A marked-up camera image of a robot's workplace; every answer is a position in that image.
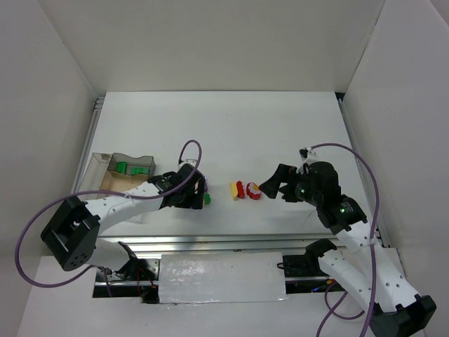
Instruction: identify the small green lego brick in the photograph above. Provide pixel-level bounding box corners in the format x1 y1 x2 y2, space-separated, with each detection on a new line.
203 193 211 205

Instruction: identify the green two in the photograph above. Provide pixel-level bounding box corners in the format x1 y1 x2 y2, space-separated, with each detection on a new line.
130 166 149 176

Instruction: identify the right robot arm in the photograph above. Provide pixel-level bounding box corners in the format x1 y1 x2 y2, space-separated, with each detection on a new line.
260 161 436 336

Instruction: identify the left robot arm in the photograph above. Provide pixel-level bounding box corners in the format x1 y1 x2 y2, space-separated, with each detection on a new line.
41 162 206 274

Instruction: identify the red flower print block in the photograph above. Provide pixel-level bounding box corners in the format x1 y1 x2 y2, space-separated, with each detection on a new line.
246 182 262 200

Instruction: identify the red lego brick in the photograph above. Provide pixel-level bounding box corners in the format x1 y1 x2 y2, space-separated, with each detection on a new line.
236 180 246 199

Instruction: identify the yellow lego brick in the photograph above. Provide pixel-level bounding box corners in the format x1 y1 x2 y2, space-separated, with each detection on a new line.
230 181 239 201

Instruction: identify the white foam cover panel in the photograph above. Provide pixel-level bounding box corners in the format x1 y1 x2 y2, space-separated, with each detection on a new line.
159 252 287 304

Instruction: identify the colourless clear container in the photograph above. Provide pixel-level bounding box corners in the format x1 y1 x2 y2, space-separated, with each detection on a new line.
79 152 148 225

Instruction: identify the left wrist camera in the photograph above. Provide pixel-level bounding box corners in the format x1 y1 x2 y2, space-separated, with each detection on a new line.
178 159 197 167

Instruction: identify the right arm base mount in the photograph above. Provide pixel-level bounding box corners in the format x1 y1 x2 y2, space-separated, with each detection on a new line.
276 239 337 294

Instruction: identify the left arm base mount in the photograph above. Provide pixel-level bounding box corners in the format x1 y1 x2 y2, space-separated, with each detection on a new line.
93 258 161 304

